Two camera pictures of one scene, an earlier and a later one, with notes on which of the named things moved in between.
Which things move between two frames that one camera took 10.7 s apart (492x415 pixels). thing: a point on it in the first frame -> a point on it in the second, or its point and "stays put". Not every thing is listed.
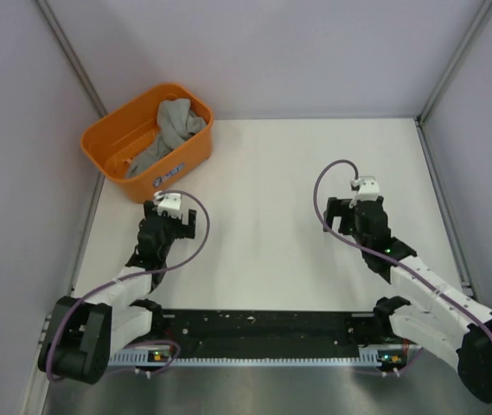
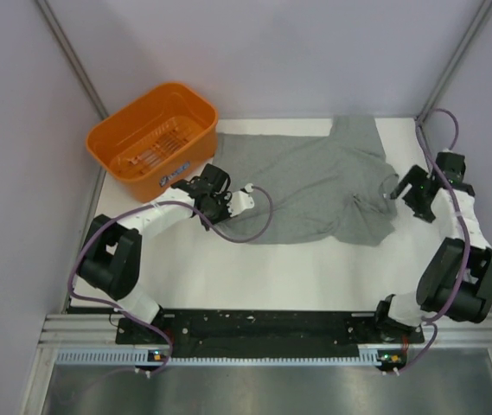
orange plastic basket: (111, 144) stays put
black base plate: (262, 334) stays put
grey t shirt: (176, 122) -> (312, 188)
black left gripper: (184, 231) -> (223, 198)
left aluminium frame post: (72, 58) stays put
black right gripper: (335, 208) -> (414, 177)
